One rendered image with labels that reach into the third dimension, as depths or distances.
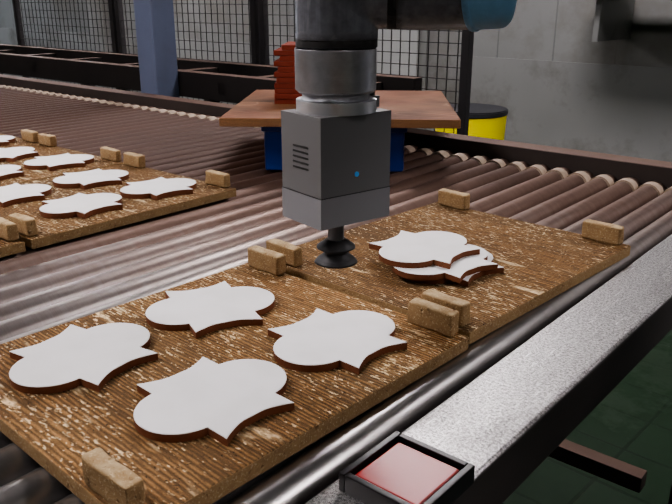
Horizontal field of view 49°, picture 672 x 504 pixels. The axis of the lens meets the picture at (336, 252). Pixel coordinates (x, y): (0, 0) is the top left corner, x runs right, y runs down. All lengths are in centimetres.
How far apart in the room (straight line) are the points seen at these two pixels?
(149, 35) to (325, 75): 211
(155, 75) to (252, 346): 205
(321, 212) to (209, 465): 24
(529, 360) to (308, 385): 25
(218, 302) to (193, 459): 29
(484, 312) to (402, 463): 30
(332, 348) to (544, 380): 21
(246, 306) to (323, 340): 13
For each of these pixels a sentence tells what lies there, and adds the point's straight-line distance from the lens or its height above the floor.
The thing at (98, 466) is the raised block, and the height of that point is 96.
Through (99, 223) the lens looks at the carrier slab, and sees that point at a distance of 124.
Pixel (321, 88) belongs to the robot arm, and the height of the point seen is 120.
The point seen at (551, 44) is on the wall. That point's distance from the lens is 496.
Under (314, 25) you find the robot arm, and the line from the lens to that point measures 66.
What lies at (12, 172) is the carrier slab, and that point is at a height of 95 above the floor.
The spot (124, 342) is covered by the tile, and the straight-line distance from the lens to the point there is 78.
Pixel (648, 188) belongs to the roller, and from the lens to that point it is 159.
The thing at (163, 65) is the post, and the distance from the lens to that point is 276.
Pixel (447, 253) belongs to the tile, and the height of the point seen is 96.
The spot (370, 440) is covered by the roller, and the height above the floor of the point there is 91.
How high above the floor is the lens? 128
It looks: 19 degrees down
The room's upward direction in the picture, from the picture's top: straight up
